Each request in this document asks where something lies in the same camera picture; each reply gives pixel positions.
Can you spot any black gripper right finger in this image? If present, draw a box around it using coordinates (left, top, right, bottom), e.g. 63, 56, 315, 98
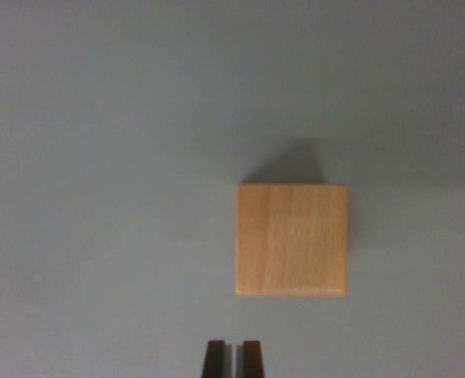
235, 340, 266, 378

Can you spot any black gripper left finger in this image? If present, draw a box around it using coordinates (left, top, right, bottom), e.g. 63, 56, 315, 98
201, 340, 234, 378

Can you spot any wooden cube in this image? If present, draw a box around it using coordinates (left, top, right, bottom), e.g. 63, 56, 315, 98
234, 183, 350, 298

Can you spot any grey plastic tray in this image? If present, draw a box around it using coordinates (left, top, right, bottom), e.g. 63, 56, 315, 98
0, 0, 465, 378

